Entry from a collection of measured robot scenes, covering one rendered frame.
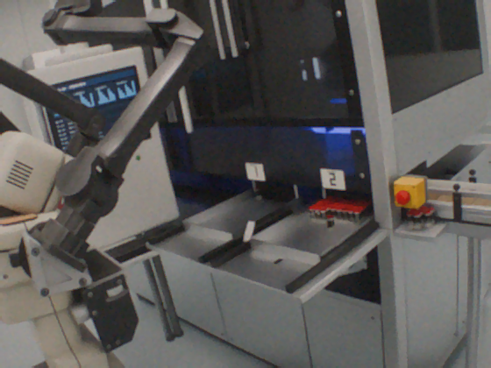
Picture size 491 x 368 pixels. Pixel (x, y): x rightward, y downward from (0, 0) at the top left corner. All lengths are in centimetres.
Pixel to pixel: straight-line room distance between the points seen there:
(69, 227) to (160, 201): 116
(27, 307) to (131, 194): 98
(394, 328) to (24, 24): 596
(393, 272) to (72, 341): 92
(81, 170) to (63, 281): 20
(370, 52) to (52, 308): 99
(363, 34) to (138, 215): 116
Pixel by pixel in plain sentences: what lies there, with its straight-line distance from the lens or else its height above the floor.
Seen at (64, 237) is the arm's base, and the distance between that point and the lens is 80.
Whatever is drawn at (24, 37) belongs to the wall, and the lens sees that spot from 655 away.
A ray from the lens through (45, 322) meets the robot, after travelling 104.
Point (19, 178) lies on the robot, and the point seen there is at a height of 130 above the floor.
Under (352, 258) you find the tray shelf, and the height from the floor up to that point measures 88.
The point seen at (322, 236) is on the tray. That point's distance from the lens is 136.
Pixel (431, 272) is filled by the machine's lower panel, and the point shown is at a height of 60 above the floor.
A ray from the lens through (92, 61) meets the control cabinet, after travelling 181.
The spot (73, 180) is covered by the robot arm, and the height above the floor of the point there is 129.
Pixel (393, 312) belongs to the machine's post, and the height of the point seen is 59.
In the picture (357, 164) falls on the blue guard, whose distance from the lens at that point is 133.
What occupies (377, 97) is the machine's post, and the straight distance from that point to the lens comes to 124.
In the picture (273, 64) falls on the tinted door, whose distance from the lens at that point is 145.
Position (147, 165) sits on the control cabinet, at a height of 107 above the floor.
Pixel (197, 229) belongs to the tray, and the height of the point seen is 90.
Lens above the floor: 144
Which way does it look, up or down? 16 degrees down
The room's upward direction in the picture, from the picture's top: 11 degrees counter-clockwise
